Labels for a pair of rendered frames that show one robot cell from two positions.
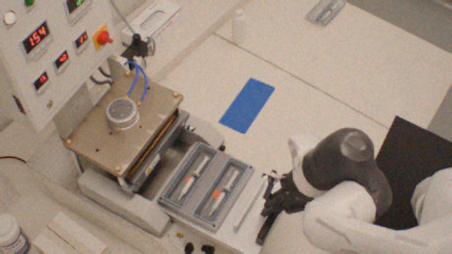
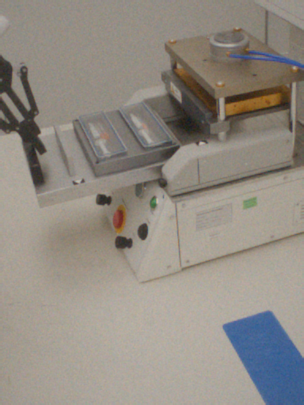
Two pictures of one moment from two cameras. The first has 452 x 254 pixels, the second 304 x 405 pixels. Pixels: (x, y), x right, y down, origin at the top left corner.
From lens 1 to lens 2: 1.67 m
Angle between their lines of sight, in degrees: 84
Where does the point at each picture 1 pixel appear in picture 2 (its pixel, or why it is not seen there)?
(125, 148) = (189, 49)
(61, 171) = not seen: hidden behind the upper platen
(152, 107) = (222, 70)
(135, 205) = (155, 89)
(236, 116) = (262, 334)
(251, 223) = (51, 151)
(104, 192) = not seen: hidden behind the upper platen
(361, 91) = not seen: outside the picture
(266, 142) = (184, 339)
